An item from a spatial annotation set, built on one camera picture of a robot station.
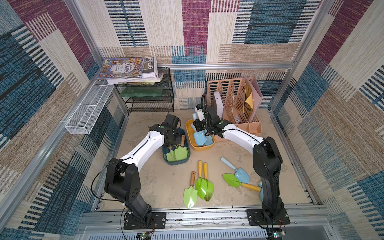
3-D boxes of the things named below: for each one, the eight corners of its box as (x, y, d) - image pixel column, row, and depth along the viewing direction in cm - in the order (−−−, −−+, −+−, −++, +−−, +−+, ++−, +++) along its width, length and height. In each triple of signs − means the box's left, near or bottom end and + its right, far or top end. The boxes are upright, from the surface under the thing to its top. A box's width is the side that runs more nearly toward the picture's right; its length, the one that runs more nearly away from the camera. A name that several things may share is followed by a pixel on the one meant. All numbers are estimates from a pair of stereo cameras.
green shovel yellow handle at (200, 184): (195, 198, 81) (195, 197, 79) (195, 162, 94) (195, 160, 92) (207, 198, 81) (207, 197, 79) (205, 162, 94) (205, 160, 92)
